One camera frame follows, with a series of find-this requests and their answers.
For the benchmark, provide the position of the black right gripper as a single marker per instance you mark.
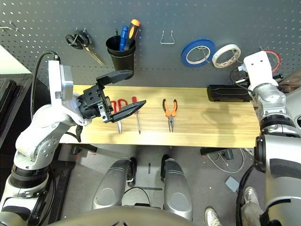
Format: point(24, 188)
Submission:
point(242, 81)

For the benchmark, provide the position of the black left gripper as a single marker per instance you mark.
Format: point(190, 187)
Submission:
point(91, 101)

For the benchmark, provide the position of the red tape roll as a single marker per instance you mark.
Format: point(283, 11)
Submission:
point(279, 60)

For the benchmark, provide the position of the orange black long-nose pliers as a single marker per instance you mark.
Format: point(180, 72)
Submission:
point(171, 115)

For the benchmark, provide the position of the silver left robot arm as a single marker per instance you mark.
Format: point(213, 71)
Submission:
point(37, 131)

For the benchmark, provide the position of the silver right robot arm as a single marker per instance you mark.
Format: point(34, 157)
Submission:
point(272, 106)

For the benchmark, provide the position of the grey metal pegboard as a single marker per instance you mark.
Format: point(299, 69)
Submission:
point(164, 14)

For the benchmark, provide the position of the black flat tool case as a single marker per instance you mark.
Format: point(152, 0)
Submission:
point(228, 93)

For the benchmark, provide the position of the black plastic tool cup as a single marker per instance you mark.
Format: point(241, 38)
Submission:
point(122, 63)

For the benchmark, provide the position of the white tape roll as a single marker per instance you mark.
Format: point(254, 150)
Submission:
point(215, 61)

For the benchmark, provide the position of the silver tape peg hook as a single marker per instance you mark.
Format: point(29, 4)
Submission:
point(262, 48)

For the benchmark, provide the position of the light grey machine housing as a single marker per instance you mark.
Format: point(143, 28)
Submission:
point(292, 103)

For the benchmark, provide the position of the blue tape roll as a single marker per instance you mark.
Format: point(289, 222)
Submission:
point(184, 60)

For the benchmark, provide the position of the black table foot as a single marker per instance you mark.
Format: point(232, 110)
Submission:
point(218, 150)
point(84, 148)

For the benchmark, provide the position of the black power adapter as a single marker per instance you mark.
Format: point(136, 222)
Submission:
point(228, 155)

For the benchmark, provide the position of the silver left robot leg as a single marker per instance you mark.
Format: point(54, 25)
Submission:
point(110, 186)

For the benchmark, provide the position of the silver robot leg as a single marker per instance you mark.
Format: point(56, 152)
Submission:
point(176, 188)
point(110, 186)

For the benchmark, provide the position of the grey square floor pad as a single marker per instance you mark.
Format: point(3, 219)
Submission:
point(232, 184)

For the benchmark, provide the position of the silver right robot leg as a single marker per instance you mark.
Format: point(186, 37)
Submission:
point(176, 188)

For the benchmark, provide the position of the white sneaker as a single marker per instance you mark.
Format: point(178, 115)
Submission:
point(212, 217)
point(251, 195)

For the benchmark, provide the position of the large black ribbed case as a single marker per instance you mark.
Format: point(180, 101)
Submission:
point(5, 94)

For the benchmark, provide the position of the grey robot torso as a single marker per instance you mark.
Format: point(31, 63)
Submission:
point(117, 216)

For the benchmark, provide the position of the khaki trouser leg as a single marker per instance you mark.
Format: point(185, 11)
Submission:
point(251, 214)

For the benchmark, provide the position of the silver double peg hook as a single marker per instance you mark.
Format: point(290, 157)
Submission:
point(5, 28)

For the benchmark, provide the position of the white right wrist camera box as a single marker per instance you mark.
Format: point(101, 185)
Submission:
point(258, 68)

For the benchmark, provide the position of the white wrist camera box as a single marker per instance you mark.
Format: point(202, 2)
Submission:
point(258, 68)
point(56, 80)

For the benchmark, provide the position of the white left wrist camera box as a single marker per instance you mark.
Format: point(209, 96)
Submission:
point(56, 80)

